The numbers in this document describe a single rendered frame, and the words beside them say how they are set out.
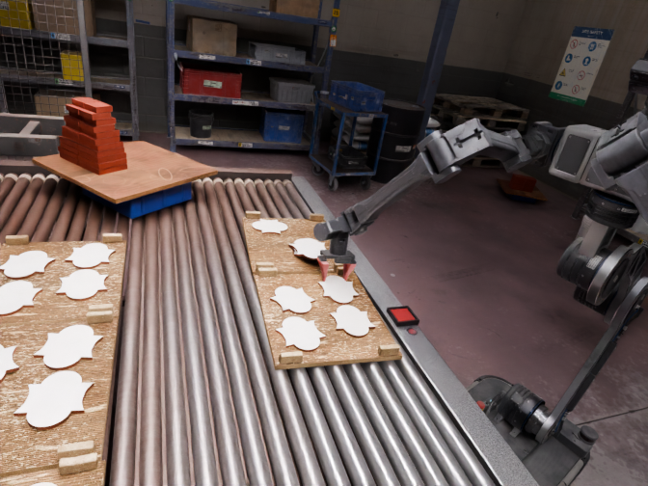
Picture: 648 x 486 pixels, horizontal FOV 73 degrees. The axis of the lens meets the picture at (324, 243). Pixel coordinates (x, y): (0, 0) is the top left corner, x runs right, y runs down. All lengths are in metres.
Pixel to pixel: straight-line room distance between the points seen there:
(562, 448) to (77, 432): 1.87
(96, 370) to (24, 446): 0.20
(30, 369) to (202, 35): 4.61
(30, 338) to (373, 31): 5.94
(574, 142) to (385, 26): 5.34
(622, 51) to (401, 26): 2.68
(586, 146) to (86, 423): 1.45
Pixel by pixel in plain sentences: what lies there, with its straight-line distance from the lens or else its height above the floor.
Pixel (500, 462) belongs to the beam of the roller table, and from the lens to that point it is 1.14.
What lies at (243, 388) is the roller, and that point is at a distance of 1.10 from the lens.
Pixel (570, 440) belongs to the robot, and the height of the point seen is 0.28.
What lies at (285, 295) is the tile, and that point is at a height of 0.94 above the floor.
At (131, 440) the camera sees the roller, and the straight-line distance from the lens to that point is 1.03.
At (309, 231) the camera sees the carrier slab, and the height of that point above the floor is 0.94.
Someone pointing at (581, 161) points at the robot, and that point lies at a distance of 1.52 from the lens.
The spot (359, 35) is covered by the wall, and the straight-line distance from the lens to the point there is 6.53.
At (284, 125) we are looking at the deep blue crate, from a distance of 5.74.
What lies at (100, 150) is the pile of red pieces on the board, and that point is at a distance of 1.87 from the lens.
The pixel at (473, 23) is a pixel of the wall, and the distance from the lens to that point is 7.41.
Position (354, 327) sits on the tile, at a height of 0.94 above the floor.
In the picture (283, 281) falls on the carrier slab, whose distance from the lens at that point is 1.43.
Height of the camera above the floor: 1.72
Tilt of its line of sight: 28 degrees down
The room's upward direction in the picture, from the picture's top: 10 degrees clockwise
